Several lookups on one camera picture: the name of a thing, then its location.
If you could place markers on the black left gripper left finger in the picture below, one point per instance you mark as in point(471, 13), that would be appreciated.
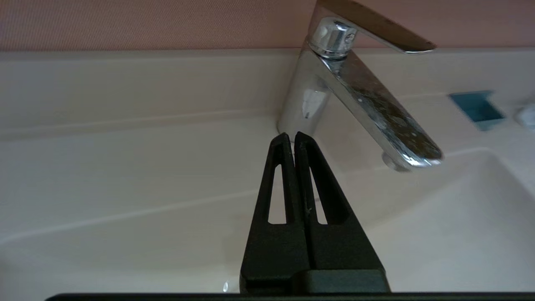
point(273, 251)

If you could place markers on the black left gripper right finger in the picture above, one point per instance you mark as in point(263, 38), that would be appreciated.
point(342, 246)

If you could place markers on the chrome lever faucet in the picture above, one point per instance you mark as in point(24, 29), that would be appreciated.
point(334, 71)

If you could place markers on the beige ceramic sink basin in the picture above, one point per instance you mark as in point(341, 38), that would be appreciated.
point(125, 167)

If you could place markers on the blue plastic soap dish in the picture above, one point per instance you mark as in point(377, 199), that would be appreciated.
point(476, 109)

